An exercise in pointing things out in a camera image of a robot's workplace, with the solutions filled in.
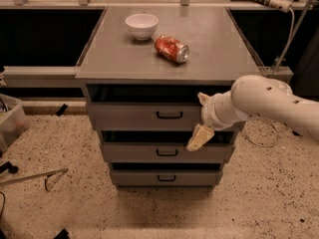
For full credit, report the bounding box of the red soda can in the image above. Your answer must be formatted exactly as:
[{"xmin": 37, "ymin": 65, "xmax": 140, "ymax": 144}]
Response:
[{"xmin": 155, "ymin": 35, "xmax": 189, "ymax": 64}]

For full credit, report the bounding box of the grey bottom drawer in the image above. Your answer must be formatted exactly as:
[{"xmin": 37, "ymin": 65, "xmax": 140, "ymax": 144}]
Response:
[{"xmin": 111, "ymin": 170, "xmax": 223, "ymax": 186}]

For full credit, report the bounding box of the white cable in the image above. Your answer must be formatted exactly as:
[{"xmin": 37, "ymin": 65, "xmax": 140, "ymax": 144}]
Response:
[{"xmin": 244, "ymin": 7, "xmax": 296, "ymax": 149}]

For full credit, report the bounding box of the small black floor block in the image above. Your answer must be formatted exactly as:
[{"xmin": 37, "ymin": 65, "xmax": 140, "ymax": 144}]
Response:
[{"xmin": 56, "ymin": 104, "xmax": 68, "ymax": 117}]

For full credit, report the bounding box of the grey top drawer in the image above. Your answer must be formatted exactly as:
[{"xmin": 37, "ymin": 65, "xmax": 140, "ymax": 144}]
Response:
[{"xmin": 87, "ymin": 103, "xmax": 201, "ymax": 131}]

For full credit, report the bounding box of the grey drawer cabinet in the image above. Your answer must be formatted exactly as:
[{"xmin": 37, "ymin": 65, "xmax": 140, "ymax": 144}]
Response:
[{"xmin": 76, "ymin": 5, "xmax": 258, "ymax": 174}]

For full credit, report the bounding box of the black clamp on floor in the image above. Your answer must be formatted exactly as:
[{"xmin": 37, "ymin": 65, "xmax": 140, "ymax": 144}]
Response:
[{"xmin": 0, "ymin": 161, "xmax": 18, "ymax": 174}]

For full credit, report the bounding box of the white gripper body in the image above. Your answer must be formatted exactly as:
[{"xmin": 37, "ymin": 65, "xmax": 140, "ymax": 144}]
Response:
[{"xmin": 201, "ymin": 92, "xmax": 237, "ymax": 130}]

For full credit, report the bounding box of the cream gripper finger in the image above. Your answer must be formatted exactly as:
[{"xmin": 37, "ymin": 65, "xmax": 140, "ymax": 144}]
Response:
[
  {"xmin": 186, "ymin": 123, "xmax": 214, "ymax": 151},
  {"xmin": 197, "ymin": 92, "xmax": 209, "ymax": 106}
]

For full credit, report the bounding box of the clear plastic bin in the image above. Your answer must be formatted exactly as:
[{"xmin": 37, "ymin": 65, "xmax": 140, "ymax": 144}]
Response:
[{"xmin": 0, "ymin": 94, "xmax": 29, "ymax": 152}]

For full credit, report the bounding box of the black object bottom edge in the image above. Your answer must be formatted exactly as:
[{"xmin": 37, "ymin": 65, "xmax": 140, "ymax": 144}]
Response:
[{"xmin": 54, "ymin": 229, "xmax": 70, "ymax": 239}]

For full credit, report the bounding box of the grey middle drawer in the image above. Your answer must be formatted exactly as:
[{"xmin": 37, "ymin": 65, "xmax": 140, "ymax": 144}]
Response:
[{"xmin": 101, "ymin": 142, "xmax": 234, "ymax": 163}]

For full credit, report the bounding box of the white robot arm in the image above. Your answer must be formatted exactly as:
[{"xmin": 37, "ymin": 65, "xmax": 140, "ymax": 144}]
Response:
[{"xmin": 186, "ymin": 75, "xmax": 319, "ymax": 151}]

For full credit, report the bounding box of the grey drawer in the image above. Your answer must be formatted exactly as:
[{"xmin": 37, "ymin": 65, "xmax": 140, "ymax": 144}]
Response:
[
  {"xmin": 101, "ymin": 142, "xmax": 234, "ymax": 163},
  {"xmin": 87, "ymin": 103, "xmax": 201, "ymax": 131},
  {"xmin": 111, "ymin": 170, "xmax": 223, "ymax": 186}
]

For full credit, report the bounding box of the metal rod on floor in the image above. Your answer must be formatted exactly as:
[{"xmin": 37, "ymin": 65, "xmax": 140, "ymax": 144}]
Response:
[{"xmin": 0, "ymin": 168, "xmax": 68, "ymax": 187}]

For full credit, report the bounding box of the white ceramic bowl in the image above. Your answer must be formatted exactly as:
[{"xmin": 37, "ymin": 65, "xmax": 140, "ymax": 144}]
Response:
[{"xmin": 126, "ymin": 13, "xmax": 159, "ymax": 40}]

